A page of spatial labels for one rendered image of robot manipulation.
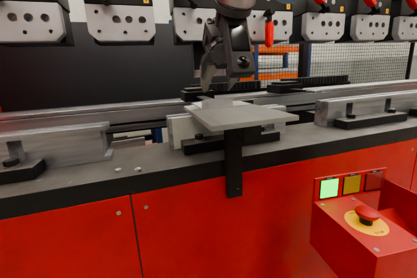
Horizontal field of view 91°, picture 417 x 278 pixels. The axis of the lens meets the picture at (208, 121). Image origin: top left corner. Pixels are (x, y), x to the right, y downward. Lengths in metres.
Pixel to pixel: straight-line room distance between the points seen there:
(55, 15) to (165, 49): 0.62
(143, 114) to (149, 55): 0.37
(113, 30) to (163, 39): 0.57
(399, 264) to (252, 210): 0.30
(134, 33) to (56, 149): 0.35
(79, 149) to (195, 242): 0.39
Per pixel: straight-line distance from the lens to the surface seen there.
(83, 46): 1.14
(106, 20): 0.58
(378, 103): 1.04
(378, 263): 0.50
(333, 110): 0.87
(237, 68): 0.38
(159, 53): 1.11
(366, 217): 0.53
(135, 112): 0.84
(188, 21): 0.59
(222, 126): 0.36
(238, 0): 0.40
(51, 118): 0.90
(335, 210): 0.57
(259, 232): 0.70
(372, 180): 0.66
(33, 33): 0.61
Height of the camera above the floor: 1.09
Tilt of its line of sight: 13 degrees down
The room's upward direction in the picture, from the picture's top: 3 degrees counter-clockwise
